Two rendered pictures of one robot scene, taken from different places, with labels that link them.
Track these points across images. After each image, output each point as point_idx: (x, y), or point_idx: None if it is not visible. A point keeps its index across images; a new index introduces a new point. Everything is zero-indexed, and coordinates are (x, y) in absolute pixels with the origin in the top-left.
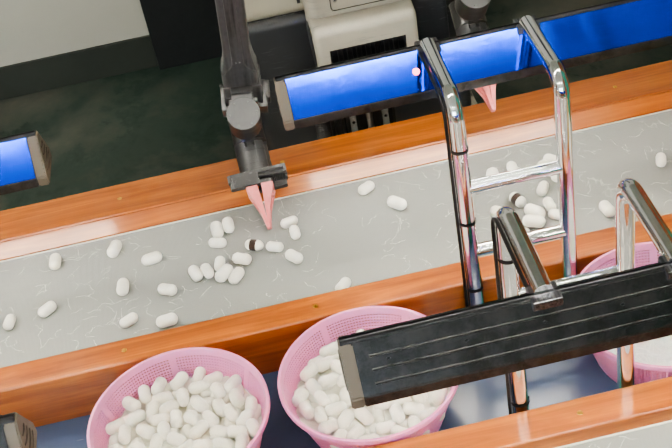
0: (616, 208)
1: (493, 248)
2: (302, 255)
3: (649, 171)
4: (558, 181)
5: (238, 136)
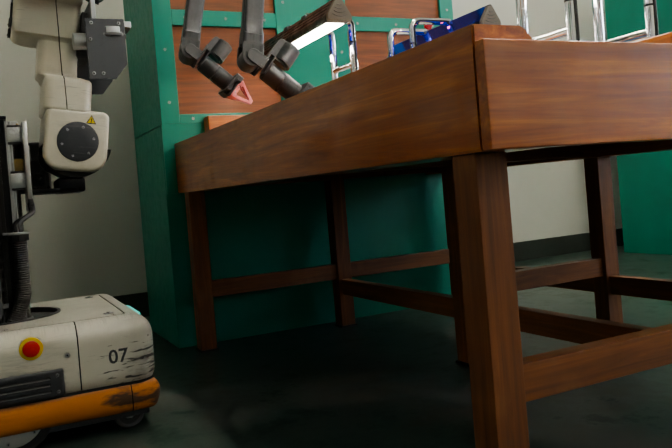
0: (392, 41)
1: (415, 37)
2: None
3: None
4: (337, 77)
5: (291, 64)
